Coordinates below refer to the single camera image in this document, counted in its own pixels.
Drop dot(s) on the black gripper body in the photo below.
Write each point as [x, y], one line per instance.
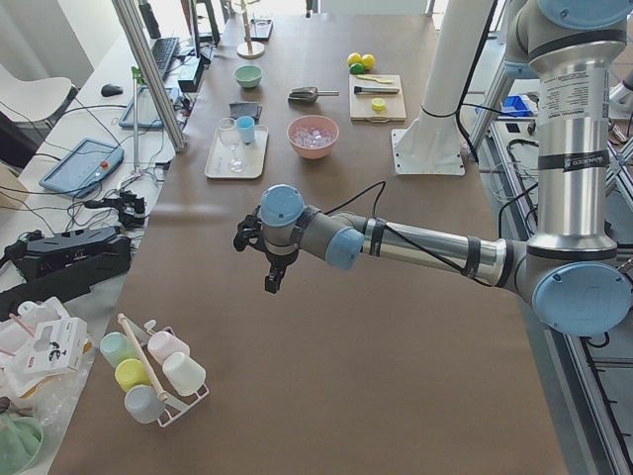
[278, 260]

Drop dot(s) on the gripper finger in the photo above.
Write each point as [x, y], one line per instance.
[273, 279]

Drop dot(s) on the pink bowl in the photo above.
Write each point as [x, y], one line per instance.
[317, 121]

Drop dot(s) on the steel ice scoop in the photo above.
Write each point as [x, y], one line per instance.
[309, 94]

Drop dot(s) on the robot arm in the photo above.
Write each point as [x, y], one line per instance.
[566, 271]

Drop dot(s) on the light blue cup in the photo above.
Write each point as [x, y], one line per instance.
[246, 128]

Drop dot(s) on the ice cubes pile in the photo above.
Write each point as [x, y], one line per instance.
[312, 137]

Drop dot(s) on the pink rack cup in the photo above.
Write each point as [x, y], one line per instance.
[162, 344]

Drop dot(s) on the green rack cup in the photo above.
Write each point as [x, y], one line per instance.
[116, 347]

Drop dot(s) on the yellow rack cup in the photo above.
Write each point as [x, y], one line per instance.
[130, 373]

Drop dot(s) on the grey rack cup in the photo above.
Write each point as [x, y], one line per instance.
[143, 404]

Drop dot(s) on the cream serving tray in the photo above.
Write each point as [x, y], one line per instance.
[253, 155]

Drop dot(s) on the clear wine glass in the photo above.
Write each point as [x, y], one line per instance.
[230, 138]

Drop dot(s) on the grey folded cloth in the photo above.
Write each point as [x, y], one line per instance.
[239, 109]

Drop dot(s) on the blue teach pendant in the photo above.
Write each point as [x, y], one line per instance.
[147, 118]
[83, 168]

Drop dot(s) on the bamboo cutting board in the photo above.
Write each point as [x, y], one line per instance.
[360, 106]

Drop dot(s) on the steel muddler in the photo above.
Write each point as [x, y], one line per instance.
[367, 90]

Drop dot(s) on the wooden stand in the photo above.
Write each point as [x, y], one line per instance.
[248, 49]

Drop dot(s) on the yellow lemon half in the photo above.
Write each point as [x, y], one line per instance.
[378, 104]

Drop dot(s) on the yellow plastic knife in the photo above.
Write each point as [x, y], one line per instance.
[375, 79]

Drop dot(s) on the green lime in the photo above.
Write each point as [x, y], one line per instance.
[357, 68]

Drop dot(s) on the black computer mouse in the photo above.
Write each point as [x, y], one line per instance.
[110, 90]

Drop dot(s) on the black keyboard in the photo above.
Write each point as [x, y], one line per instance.
[163, 50]

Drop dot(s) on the black tray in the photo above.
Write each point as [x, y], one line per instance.
[260, 29]

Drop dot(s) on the whole yellow lemon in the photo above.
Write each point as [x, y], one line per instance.
[354, 58]
[368, 61]

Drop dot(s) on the white cardboard box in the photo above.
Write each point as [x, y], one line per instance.
[57, 347]

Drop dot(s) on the white chair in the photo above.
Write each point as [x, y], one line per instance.
[31, 102]

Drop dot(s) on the blue plastic bin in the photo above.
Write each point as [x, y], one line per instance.
[517, 106]

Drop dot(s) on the green bowl at edge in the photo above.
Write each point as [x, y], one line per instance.
[21, 442]

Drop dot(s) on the aluminium frame post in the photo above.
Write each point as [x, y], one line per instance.
[130, 21]

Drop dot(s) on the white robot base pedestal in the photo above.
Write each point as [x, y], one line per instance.
[431, 145]

